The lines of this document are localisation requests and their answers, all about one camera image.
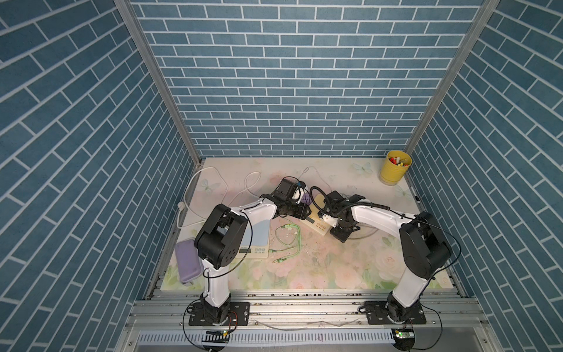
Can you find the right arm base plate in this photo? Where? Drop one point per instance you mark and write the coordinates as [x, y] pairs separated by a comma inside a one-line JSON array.
[[378, 313]]

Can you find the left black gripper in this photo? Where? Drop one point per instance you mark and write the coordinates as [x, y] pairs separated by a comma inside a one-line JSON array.
[[300, 213]]

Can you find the yellow pen cup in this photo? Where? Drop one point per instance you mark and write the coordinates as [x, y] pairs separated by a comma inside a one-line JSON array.
[[394, 167]]

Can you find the purple power strip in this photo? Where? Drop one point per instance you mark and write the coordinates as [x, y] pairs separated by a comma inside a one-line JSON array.
[[306, 199]]

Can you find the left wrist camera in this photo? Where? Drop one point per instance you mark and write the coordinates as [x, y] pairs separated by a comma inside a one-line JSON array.
[[300, 190]]

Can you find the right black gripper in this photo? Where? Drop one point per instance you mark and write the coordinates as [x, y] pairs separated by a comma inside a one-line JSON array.
[[339, 236]]

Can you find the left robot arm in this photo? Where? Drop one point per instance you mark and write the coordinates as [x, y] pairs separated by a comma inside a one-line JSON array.
[[219, 240]]

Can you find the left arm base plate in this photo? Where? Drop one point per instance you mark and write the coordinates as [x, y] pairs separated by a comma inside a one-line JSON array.
[[236, 315]]

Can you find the purple case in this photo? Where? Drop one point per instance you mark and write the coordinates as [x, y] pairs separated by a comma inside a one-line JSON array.
[[189, 264]]

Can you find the blue electronic scale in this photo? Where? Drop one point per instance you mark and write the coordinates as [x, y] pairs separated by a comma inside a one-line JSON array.
[[255, 243]]

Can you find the aluminium rail frame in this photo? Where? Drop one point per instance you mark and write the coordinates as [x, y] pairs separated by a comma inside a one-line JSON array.
[[308, 321]]

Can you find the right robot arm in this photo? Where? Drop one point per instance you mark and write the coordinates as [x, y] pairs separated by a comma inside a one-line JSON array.
[[424, 246]]

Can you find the yellow electronic scale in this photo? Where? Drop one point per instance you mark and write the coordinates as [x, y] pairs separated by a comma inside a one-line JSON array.
[[315, 222]]

